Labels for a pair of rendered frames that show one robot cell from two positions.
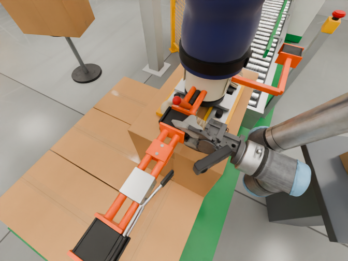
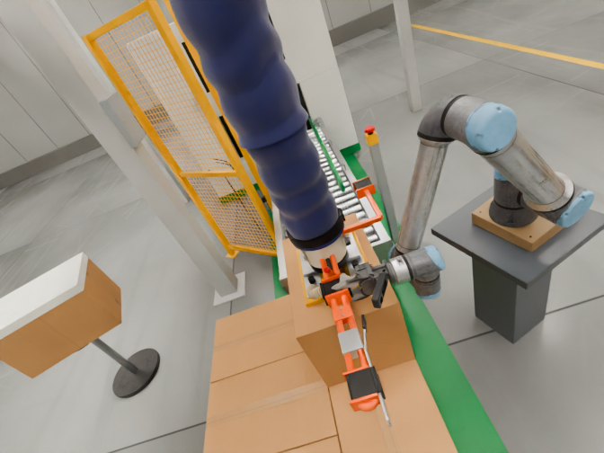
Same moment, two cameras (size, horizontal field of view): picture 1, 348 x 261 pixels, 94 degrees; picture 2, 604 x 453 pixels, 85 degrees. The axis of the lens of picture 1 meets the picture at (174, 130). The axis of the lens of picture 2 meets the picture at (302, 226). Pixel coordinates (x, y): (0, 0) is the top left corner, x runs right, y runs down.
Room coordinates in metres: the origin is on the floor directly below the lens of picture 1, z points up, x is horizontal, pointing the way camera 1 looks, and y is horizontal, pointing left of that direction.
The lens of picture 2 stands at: (-0.44, 0.28, 1.95)
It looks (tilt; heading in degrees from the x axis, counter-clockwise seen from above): 36 degrees down; 339
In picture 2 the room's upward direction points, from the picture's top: 25 degrees counter-clockwise
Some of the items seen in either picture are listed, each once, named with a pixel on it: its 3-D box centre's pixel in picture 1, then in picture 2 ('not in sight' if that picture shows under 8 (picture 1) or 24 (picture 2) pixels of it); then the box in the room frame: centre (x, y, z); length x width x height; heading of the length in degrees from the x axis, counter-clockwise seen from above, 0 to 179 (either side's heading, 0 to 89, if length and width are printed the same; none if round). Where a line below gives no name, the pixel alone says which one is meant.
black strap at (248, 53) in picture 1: (214, 48); (315, 224); (0.51, -0.13, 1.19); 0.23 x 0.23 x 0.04
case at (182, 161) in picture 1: (196, 122); (341, 294); (0.53, -0.13, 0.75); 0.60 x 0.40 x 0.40; 153
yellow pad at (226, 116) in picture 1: (223, 104); (351, 255); (0.47, -0.21, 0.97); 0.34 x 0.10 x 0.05; 152
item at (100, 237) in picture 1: (100, 241); (361, 387); (-0.01, 0.16, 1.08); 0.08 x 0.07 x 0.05; 152
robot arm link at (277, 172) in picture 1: (278, 171); (422, 262); (0.14, -0.28, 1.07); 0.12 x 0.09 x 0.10; 62
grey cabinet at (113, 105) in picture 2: not in sight; (124, 119); (1.96, 0.15, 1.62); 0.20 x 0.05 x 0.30; 152
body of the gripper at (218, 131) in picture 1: (220, 142); (374, 276); (0.23, -0.14, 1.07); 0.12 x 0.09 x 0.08; 62
